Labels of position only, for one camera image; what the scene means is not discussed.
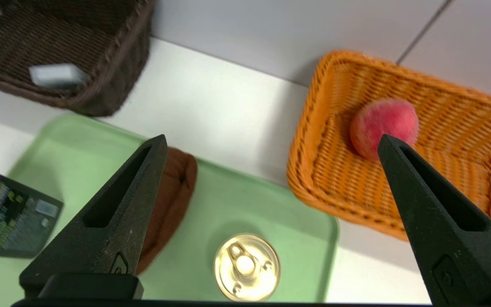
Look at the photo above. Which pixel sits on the light green plastic tray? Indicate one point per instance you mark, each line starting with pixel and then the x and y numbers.
pixel 245 200

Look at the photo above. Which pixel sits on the red peach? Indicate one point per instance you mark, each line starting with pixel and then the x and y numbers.
pixel 382 121

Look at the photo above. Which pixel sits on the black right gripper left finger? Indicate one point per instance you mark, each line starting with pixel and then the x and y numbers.
pixel 109 230

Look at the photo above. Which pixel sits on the dark brown wicker basket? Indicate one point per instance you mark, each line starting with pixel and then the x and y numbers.
pixel 58 38

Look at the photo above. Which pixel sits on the rolled brown towel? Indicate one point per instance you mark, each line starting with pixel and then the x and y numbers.
pixel 173 192

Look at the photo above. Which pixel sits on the orange wicker basket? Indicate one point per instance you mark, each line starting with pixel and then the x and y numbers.
pixel 450 128

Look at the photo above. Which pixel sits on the round tin can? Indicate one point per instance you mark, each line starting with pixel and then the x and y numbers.
pixel 247 266

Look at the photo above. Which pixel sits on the dark grey handheld camera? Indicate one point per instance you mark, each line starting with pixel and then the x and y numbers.
pixel 11 217

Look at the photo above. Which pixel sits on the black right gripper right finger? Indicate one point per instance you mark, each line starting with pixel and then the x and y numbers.
pixel 446 238

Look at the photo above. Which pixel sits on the clear grey plastic case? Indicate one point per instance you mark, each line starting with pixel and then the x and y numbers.
pixel 58 76

